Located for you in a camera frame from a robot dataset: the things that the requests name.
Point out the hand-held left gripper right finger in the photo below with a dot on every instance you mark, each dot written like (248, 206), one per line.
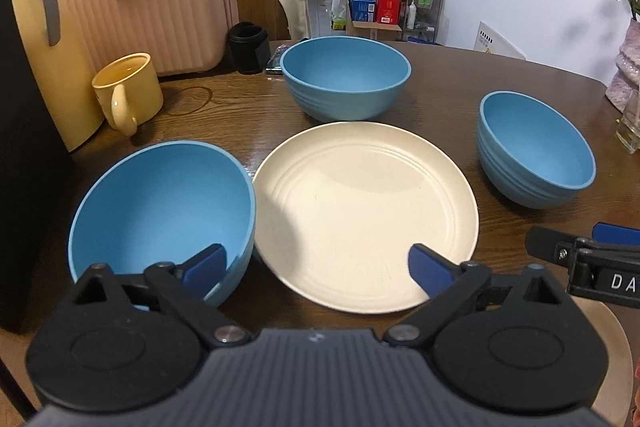
(430, 269)

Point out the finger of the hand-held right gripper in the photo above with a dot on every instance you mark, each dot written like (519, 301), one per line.
(550, 244)
(617, 233)

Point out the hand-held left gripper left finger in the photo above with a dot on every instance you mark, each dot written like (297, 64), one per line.
(202, 269)

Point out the blue ribbed bowl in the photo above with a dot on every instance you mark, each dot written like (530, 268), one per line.
(345, 72)
(160, 202)
(530, 142)

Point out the beige round plate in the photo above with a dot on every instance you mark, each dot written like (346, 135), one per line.
(607, 357)

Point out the cream round plate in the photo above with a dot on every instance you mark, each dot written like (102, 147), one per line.
(350, 207)

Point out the clear drinking glass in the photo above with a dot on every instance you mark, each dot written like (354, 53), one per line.
(630, 127)

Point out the pink vase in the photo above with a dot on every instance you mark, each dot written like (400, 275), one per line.
(627, 67)

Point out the yellow mug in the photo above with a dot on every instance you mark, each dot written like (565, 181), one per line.
(135, 92)

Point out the white board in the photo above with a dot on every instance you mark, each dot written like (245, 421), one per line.
(497, 39)

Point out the black cup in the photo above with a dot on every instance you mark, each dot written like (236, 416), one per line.
(250, 49)

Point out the cardboard box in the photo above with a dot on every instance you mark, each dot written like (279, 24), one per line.
(375, 31)

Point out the pink ribbed suitcase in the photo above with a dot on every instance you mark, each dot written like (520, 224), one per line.
(150, 17)

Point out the metal storage cart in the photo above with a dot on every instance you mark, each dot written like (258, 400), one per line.
(425, 7)

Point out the blue box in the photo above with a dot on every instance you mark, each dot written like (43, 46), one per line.
(361, 7)

